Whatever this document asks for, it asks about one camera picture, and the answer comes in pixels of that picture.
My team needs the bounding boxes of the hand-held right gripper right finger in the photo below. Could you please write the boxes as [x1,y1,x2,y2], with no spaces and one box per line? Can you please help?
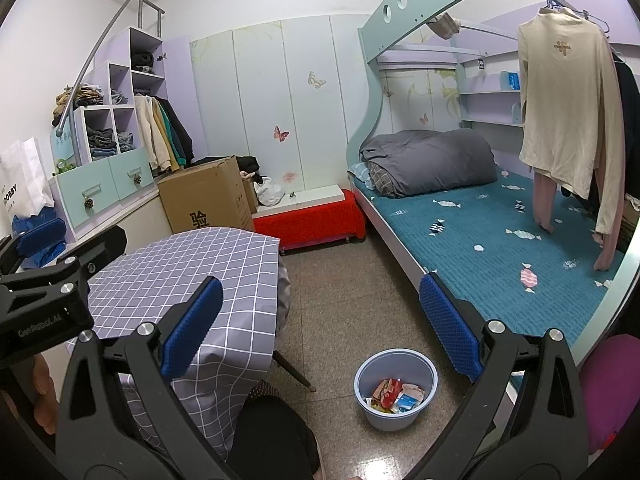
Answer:
[405,271,592,480]

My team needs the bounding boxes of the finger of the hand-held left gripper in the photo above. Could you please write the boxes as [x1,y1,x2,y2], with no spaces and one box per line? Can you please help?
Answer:
[0,224,129,302]
[0,219,69,274]

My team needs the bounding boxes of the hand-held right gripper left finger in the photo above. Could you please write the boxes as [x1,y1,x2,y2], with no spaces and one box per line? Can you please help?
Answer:
[54,275,241,480]

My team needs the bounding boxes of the light blue plastic bucket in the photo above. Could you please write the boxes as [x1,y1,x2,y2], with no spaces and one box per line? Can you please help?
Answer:
[354,349,439,432]

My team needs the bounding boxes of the person's left hand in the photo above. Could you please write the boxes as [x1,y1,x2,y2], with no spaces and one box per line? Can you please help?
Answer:
[30,356,58,435]

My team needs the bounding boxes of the blue bag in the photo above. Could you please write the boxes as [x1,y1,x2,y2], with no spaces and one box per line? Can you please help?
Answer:
[11,210,68,266]

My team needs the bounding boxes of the white paper bag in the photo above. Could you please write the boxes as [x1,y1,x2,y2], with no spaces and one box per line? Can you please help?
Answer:
[0,136,55,238]

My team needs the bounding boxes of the grey checked table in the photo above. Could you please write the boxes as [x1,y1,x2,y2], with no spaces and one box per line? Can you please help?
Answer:
[65,227,293,466]

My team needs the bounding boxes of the white and mint stair cabinet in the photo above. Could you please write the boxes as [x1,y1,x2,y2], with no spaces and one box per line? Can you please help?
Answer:
[50,27,193,243]

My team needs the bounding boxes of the teal quilted mattress cover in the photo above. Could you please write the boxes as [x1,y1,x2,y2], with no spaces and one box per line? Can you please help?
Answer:
[350,167,628,351]

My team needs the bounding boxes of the pile of snack wrappers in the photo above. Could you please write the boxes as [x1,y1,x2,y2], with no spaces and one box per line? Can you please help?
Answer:
[365,377,427,415]

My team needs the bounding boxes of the dark blue folded clothes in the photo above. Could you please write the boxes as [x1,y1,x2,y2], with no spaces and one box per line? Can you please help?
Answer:
[86,127,118,161]

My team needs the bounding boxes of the dark metal table leg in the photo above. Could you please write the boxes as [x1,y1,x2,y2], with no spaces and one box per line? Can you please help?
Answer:
[271,350,317,394]

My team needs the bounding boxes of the large cardboard box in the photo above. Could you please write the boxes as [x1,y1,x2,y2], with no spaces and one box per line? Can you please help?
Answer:
[157,155,257,235]

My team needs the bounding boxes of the yellow hanging garment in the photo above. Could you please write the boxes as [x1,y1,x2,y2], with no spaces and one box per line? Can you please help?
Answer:
[152,102,181,171]

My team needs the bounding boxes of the cream hanging garment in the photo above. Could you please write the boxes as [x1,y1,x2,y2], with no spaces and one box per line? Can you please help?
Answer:
[134,95,166,171]

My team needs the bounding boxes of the person's leg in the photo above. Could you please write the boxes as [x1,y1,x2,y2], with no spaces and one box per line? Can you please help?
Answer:
[230,393,323,480]

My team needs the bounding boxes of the olive folded clothes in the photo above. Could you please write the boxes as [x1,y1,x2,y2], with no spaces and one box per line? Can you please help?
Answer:
[51,85,103,128]

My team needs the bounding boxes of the green hanging garment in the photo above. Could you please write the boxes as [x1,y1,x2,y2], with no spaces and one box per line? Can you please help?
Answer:
[157,100,183,161]

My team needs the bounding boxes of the black hanging garment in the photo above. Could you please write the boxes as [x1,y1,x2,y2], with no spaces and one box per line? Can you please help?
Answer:
[162,97,195,163]

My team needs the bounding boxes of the white plastic bag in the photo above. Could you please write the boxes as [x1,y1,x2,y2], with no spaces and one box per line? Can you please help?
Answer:
[254,176,285,207]

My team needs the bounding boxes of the red bench with white top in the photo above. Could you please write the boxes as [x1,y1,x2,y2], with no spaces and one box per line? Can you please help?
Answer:
[251,184,368,256]

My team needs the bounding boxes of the pink hanging garment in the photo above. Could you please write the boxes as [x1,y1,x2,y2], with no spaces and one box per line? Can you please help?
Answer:
[531,165,626,272]

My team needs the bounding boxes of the grey duvet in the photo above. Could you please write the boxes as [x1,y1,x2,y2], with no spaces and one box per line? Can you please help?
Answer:
[359,128,499,198]

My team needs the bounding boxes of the black cloth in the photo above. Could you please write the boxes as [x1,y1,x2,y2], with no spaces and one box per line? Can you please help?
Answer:
[235,156,263,186]

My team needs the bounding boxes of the magenta cushion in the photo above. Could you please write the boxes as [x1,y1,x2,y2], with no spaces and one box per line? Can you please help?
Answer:
[580,332,640,456]

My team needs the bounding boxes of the light blue pillow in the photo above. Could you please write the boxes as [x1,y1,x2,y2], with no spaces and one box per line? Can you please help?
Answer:
[348,161,373,191]

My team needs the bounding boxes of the grey metal stair railing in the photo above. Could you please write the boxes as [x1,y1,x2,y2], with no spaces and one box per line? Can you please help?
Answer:
[55,0,166,131]

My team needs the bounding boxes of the brown patterned cloth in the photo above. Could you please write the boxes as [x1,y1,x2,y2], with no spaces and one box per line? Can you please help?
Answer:
[620,194,640,226]

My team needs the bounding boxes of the cream hanging shirt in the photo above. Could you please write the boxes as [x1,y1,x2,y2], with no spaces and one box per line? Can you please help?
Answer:
[516,5,626,236]

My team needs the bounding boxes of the dark hanging garment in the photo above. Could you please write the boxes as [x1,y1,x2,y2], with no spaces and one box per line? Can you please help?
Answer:
[560,47,640,256]

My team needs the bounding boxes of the beige cloth bundle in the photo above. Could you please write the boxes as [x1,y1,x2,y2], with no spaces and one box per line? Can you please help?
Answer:
[425,12,461,38]

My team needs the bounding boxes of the mint and white bunk bed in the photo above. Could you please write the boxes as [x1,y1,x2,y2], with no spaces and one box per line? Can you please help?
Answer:
[345,0,640,386]

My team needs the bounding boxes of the lilac wall shelves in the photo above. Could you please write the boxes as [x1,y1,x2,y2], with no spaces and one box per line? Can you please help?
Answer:
[457,50,526,128]

